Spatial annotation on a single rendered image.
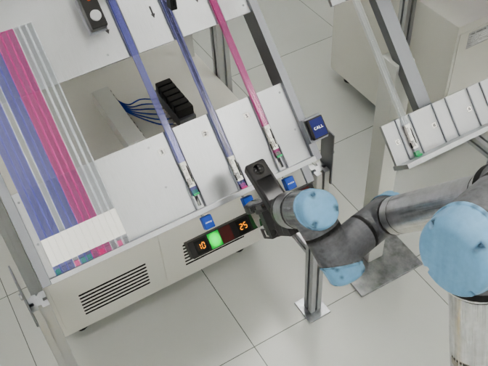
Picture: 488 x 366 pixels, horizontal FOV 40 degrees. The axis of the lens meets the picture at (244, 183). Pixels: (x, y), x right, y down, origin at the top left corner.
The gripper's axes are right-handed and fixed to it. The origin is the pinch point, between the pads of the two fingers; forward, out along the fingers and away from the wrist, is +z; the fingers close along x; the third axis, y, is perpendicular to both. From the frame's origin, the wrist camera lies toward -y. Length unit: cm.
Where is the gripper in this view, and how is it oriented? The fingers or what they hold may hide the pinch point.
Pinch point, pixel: (251, 202)
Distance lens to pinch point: 155.6
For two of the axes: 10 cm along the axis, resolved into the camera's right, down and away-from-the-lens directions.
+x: 8.6, -4.0, 3.2
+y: 3.9, 9.2, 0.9
